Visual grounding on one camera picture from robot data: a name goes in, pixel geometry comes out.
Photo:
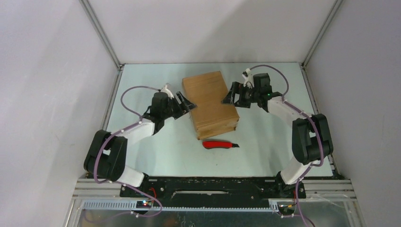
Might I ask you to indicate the left small circuit board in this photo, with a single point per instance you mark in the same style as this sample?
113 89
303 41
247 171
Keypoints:
143 204

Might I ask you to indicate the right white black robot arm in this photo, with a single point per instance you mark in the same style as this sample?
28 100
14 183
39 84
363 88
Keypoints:
309 141

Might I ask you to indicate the aluminium frame rail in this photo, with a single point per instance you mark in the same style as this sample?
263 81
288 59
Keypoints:
94 20

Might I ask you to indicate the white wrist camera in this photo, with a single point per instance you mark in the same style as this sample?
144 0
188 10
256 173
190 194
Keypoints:
248 78
166 89

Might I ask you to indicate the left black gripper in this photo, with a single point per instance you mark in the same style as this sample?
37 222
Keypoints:
188 105

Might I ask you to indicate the small circuit board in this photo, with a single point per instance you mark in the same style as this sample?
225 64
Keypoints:
287 207
143 204

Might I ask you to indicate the red black utility knife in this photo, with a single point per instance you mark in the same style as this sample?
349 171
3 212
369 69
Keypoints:
212 144

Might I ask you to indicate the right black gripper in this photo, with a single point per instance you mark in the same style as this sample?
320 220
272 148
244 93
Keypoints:
230 97

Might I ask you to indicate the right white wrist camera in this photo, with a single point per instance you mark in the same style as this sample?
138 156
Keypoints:
248 78

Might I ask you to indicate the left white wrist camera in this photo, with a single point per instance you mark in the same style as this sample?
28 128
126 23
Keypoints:
166 89

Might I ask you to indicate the brown cardboard express box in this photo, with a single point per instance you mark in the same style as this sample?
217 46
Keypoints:
210 118

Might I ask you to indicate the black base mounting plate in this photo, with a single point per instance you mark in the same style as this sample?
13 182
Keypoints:
267 187

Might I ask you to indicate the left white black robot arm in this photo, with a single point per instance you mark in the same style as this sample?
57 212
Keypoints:
106 157

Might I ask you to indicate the grey slotted cable duct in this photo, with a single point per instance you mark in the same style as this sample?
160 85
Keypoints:
130 205

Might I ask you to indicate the right small circuit board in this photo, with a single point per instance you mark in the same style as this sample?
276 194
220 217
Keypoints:
287 207

